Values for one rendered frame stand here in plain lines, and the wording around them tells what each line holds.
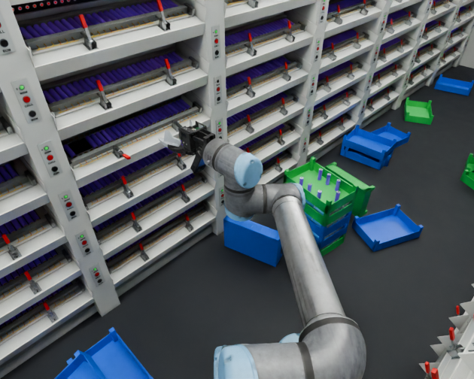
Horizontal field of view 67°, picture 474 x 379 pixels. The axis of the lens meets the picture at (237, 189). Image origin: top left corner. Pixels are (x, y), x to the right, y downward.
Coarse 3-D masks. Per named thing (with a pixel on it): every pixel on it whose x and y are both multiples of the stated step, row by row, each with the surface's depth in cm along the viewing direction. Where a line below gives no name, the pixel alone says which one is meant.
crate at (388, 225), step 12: (372, 216) 205; (384, 216) 209; (396, 216) 210; (360, 228) 196; (372, 228) 203; (384, 228) 203; (396, 228) 203; (408, 228) 203; (420, 228) 193; (372, 240) 196; (384, 240) 196; (396, 240) 191; (408, 240) 196
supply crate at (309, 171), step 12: (300, 168) 186; (312, 168) 190; (324, 168) 184; (288, 180) 180; (312, 180) 184; (324, 180) 184; (336, 180) 180; (312, 192) 178; (324, 192) 177; (348, 192) 176; (312, 204) 171; (324, 204) 164; (336, 204) 166
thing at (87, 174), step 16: (192, 96) 155; (208, 112) 152; (64, 144) 129; (128, 144) 135; (144, 144) 137; (160, 144) 141; (96, 160) 128; (112, 160) 129; (128, 160) 133; (80, 176) 122; (96, 176) 127
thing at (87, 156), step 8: (184, 112) 149; (192, 112) 151; (168, 120) 144; (184, 120) 148; (144, 128) 139; (152, 128) 140; (160, 128) 143; (168, 128) 144; (128, 136) 134; (136, 136) 136; (112, 144) 130; (120, 144) 133; (88, 152) 126; (96, 152) 127; (104, 152) 129; (72, 160) 123; (80, 160) 124
